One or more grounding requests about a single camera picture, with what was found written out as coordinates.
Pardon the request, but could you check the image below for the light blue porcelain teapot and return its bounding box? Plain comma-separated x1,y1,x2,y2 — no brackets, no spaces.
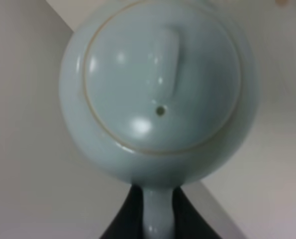
59,0,258,239

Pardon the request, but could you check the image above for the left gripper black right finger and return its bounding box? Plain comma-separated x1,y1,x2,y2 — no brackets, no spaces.
173,188,221,239

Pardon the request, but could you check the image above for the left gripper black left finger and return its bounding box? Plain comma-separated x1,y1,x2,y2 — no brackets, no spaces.
100,185,143,239

